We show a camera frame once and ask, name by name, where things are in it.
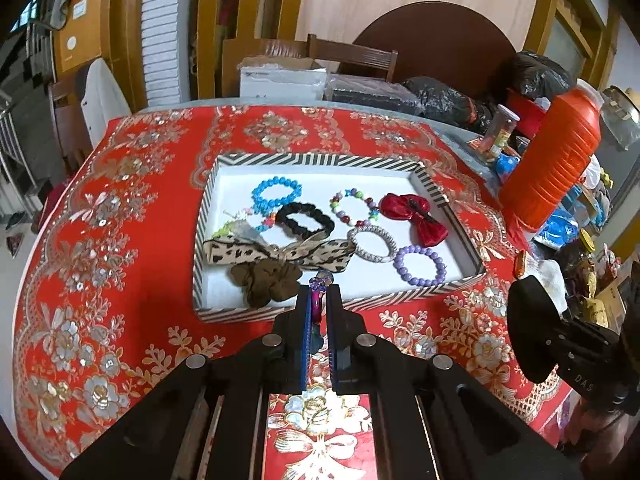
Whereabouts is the leopard print hair bow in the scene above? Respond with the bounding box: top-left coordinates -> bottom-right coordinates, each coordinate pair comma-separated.
201,236 -> 356,274

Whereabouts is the white chair back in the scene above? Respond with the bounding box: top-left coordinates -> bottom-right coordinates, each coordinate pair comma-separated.
74,56 -> 134,149

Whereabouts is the red hair bow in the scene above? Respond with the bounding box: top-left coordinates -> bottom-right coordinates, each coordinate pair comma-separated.
378,192 -> 449,248

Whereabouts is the brown scrunchie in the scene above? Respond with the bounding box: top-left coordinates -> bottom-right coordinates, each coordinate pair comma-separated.
230,260 -> 304,308

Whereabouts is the purple bead bracelet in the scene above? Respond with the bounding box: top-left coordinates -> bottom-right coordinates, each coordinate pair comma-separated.
392,244 -> 447,288

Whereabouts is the grey pot with glass lid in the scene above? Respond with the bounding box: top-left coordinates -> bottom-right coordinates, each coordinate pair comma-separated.
601,84 -> 640,152

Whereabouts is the large black plastic bag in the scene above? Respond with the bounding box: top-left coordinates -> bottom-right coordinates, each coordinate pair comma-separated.
506,49 -> 577,102

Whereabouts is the white ribbed panel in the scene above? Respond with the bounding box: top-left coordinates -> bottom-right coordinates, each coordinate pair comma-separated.
140,0 -> 189,108

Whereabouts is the red floral tablecloth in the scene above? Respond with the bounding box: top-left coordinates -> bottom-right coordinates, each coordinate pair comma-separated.
12,104 -> 577,480

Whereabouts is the person's right hand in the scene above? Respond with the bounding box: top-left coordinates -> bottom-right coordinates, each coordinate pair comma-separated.
565,400 -> 640,467

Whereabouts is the red plastic basin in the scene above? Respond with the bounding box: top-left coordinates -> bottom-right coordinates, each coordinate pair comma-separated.
506,88 -> 552,134

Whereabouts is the blue bead bracelet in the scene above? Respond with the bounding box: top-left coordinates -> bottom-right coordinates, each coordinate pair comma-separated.
250,175 -> 303,217

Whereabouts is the white crumpled tissue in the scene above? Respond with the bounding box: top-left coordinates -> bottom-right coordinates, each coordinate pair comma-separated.
529,256 -> 567,307

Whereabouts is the glass jar with lid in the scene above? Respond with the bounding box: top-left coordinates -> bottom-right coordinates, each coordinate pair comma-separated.
483,104 -> 522,162

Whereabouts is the round brown tabletop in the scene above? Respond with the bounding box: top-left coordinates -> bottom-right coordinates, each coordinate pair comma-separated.
351,0 -> 524,87

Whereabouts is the wooden chair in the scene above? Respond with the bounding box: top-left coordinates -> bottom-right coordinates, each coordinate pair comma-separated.
305,33 -> 400,84

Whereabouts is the orange thermos bottle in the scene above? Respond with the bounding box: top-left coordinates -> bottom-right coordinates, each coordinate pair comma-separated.
498,78 -> 606,234

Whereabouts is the striped cardboard tray box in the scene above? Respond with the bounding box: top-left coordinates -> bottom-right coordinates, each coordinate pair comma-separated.
192,151 -> 488,324

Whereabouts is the pink and purple bracelet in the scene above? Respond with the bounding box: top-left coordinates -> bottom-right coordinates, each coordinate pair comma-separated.
308,269 -> 334,352

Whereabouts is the blue plastic packet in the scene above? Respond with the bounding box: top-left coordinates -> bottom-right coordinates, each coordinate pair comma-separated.
541,211 -> 582,247

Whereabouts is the white cardboard box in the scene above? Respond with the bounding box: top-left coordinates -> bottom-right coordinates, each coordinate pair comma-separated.
237,56 -> 332,102

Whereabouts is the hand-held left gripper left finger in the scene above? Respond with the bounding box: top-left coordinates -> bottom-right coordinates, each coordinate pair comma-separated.
60,284 -> 314,480

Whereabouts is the silver hair tie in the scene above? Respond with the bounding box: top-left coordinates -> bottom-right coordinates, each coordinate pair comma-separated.
346,224 -> 399,264

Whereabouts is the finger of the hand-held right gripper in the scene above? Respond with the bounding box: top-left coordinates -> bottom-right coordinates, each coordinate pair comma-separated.
506,276 -> 562,384

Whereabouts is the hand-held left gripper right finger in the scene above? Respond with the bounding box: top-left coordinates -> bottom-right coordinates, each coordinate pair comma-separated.
325,283 -> 584,480

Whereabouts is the colourful star bead bracelet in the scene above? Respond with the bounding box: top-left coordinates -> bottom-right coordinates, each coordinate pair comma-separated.
211,207 -> 278,242

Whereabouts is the black wrapped flat package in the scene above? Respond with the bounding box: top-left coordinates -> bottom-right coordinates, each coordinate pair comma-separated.
326,73 -> 424,114

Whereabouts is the white multicoloured bead bracelet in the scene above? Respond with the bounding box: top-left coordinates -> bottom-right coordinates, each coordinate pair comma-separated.
329,186 -> 380,228

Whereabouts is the metal stair railing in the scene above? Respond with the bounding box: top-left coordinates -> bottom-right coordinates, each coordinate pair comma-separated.
0,85 -> 42,222

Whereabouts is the black scrunchie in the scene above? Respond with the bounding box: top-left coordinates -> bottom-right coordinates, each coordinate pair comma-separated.
275,201 -> 336,242

